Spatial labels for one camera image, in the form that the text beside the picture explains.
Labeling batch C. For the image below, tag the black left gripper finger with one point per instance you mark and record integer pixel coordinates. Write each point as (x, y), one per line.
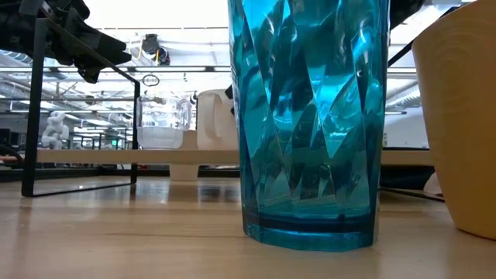
(104, 46)
(88, 71)

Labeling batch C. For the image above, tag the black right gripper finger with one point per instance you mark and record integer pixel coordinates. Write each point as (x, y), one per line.
(229, 98)

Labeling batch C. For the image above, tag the white ceramic mug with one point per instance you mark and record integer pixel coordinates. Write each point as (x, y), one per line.
(226, 135)

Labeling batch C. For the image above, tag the wooden shelf with black frame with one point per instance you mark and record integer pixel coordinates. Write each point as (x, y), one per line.
(116, 156)

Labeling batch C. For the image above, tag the blue faceted plastic tumbler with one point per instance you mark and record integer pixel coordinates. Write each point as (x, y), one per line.
(310, 155)

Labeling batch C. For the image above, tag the navy blue cloth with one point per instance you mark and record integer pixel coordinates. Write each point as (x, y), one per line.
(403, 178)

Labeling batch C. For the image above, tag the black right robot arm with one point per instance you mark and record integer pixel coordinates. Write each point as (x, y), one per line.
(405, 11)

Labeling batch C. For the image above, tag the white robot figure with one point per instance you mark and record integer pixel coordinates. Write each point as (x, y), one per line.
(54, 131)

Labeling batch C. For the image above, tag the pink cloth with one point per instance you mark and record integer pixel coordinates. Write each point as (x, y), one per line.
(433, 188)

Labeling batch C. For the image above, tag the black metal table frame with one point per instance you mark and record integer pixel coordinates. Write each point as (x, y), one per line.
(77, 172)

